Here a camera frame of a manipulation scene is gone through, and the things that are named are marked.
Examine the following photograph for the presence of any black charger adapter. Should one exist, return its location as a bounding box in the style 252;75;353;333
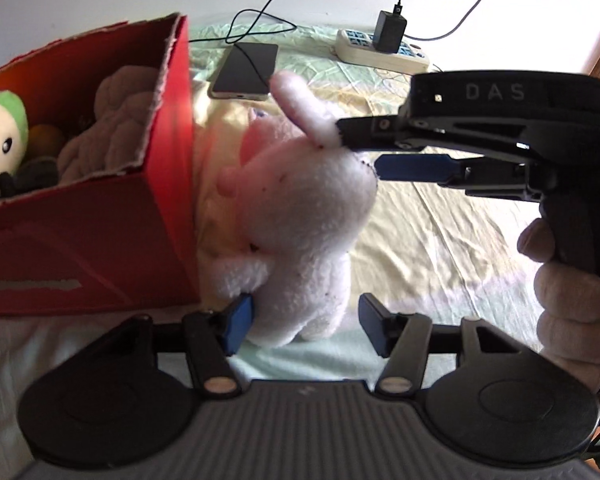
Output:
372;4;408;54

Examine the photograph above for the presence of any purple-brown plush toy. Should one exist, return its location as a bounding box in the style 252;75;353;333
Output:
57;65;161;186

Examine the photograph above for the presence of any white bunny plush toy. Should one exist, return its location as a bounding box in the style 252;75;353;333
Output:
211;71;378;348

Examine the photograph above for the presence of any green plush toy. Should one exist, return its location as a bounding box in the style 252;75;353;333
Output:
0;90;30;204

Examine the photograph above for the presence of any white power strip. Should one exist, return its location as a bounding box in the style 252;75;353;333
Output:
335;29;431;72

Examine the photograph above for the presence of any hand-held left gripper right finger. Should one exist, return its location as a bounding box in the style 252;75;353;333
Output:
358;293;511;397

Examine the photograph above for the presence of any light green printed sheet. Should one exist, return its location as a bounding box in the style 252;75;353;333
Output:
0;22;596;461

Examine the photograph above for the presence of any red cardboard box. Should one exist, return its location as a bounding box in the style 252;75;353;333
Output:
0;12;201;317

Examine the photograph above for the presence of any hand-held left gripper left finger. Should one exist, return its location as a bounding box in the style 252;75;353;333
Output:
112;292;255;398

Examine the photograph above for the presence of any power strip cord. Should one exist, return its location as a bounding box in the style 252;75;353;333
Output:
404;0;498;42

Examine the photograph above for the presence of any person's right hand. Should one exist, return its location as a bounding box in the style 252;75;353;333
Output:
516;219;600;392

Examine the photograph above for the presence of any black smartphone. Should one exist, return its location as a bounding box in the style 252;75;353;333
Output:
208;42;279;101

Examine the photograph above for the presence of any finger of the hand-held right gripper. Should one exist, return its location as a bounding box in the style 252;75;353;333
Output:
336;116;423;152
374;153;470;187

